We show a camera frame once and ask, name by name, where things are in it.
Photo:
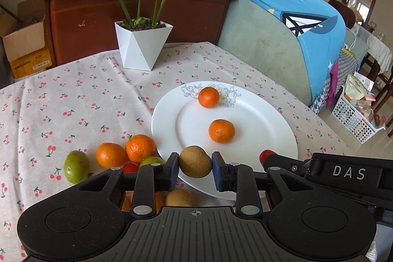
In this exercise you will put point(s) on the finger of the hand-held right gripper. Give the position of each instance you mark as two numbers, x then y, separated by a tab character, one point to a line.
285	163

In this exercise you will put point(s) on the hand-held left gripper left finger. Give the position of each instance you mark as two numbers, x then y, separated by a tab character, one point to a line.
174	170

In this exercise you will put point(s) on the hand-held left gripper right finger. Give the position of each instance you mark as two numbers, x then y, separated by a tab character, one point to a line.
217	170

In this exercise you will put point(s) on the red cherry tomato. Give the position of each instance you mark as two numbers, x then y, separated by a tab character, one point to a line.
265	155
130	167

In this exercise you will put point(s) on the brown kiwi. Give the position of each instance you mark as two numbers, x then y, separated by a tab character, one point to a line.
180	198
195	162

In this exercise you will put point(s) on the white plate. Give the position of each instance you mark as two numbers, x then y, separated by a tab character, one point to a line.
190	114

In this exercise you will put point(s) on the green jujube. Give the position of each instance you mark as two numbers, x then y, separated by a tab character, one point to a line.
152	160
76	166

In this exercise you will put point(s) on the orange tangerine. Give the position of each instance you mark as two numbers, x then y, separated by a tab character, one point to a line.
208	97
140	147
221	131
160	200
110	154

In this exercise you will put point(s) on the white perforated basket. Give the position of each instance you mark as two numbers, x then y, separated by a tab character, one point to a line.
353	119

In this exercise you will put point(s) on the pink cloth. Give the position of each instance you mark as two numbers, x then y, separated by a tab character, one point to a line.
332	81

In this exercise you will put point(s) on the checkered cloth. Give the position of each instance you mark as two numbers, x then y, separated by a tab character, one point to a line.
345	68

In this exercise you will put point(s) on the cherry print tablecloth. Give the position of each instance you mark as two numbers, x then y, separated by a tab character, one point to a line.
76	102

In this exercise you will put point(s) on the grey green sofa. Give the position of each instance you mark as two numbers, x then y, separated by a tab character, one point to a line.
261	44

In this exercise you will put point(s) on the white faceted plant pot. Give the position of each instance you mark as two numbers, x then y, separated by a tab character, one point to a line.
142	45

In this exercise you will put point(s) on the blue cloth covered sofa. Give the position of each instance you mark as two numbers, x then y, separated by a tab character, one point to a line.
313	35

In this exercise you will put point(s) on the dining table with cloth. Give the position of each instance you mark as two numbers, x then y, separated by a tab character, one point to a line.
379	47

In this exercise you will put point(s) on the brown wooden cabinet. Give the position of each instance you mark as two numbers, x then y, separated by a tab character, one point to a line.
86	16

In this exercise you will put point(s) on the cardboard box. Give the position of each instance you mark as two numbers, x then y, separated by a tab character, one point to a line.
26	44

